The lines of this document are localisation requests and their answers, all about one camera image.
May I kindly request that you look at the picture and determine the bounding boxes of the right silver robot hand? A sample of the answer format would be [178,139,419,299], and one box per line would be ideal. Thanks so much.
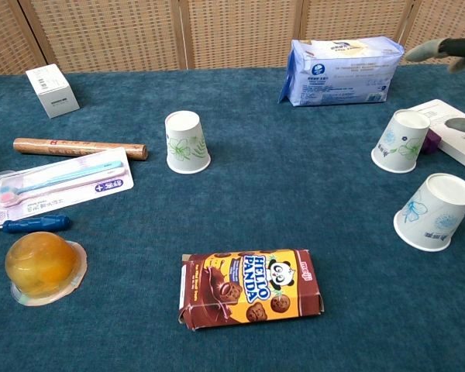
[405,34,465,135]

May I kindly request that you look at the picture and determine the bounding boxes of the blue green flower paper cup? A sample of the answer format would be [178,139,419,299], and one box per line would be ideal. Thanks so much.
[370,108,431,174]

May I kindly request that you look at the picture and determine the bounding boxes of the blue tissue pack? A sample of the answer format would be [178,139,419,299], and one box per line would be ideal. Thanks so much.
[277,36,406,108]

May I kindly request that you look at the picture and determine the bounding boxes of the purple toy block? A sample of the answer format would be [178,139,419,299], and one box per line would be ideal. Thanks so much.
[422,129,443,154]

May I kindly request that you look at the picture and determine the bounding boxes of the flat white box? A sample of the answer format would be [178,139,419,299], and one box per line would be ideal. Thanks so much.
[408,98,465,177]

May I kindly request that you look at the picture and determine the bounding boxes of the woven bamboo folding screen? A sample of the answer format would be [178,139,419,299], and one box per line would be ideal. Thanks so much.
[0,0,465,77]

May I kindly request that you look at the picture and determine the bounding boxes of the teal table cloth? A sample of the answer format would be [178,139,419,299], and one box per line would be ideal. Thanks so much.
[0,64,465,372]

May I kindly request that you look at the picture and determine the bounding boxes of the Hello Panda biscuit box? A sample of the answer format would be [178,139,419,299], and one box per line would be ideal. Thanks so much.
[177,248,326,332]

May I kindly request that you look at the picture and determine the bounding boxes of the brown wooden roll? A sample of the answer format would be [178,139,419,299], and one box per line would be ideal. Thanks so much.
[12,137,149,161]

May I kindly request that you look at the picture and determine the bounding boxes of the small white carton box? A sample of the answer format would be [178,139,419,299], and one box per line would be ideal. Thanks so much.
[25,64,81,119]

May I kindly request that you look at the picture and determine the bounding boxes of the toothbrush blister pack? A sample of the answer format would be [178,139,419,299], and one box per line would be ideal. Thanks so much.
[0,146,135,232]

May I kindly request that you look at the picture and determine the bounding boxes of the blue marker pen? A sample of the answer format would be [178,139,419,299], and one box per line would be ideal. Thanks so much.
[2,215,71,235]

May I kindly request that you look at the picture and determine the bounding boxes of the orange jelly cup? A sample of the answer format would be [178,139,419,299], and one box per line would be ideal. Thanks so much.
[4,231,88,307]

